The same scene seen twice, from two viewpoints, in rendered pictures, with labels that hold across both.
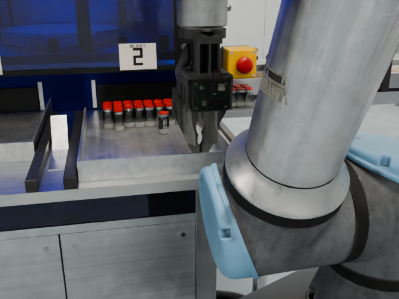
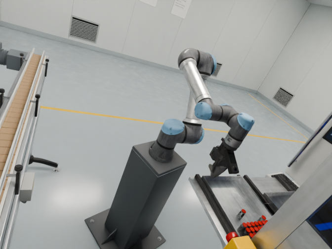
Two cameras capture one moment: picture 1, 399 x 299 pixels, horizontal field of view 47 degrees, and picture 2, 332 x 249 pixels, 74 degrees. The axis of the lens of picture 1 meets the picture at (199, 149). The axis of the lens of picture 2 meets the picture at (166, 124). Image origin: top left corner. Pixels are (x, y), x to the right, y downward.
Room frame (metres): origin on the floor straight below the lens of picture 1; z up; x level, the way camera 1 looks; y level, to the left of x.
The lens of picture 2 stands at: (1.47, -0.61, 1.56)
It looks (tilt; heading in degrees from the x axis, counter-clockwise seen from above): 28 degrees down; 161
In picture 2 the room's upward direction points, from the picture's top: 23 degrees clockwise
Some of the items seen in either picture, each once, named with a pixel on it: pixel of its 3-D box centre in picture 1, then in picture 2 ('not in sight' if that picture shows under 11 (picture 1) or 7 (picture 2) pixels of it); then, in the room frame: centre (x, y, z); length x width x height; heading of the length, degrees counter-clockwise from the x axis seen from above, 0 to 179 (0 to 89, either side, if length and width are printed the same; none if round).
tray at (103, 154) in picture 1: (149, 134); (239, 205); (0.86, 0.10, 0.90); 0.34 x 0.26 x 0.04; 11
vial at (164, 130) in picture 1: (163, 123); (241, 214); (0.92, 0.07, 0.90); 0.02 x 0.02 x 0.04
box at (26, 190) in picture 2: not in sight; (27, 186); (0.58, -0.87, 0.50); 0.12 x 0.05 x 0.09; 12
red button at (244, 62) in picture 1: (243, 64); (232, 239); (1.10, -0.11, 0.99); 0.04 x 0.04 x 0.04; 12
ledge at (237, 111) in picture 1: (238, 106); not in sight; (1.18, -0.10, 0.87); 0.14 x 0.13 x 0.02; 12
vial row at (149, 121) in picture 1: (144, 115); (255, 226); (0.97, 0.12, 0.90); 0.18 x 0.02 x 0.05; 101
